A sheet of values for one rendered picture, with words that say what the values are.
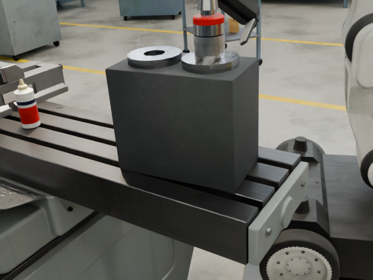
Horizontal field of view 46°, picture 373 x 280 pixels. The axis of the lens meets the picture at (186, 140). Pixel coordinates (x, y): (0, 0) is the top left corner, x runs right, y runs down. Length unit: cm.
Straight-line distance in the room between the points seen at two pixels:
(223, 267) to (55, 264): 106
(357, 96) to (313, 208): 31
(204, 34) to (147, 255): 79
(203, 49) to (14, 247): 53
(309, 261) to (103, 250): 52
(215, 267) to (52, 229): 110
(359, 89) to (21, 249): 85
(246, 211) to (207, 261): 132
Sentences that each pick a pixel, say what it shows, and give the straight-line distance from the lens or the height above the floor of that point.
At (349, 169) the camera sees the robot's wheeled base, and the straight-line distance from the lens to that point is 152.
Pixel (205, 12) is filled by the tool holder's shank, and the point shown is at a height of 119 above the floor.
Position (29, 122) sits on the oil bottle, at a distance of 104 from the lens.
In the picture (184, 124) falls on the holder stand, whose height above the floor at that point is 103.
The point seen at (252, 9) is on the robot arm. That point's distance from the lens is 100.
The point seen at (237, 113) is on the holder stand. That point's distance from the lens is 66.
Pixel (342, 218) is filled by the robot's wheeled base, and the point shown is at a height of 57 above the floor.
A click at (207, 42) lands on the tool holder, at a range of 67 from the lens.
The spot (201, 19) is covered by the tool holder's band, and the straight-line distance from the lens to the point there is 66.
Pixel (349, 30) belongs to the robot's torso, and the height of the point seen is 105.
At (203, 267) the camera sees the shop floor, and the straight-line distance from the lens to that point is 195.
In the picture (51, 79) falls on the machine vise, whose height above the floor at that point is 96.
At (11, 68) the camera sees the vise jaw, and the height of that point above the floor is 102.
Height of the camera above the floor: 131
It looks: 26 degrees down
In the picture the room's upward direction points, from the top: 4 degrees counter-clockwise
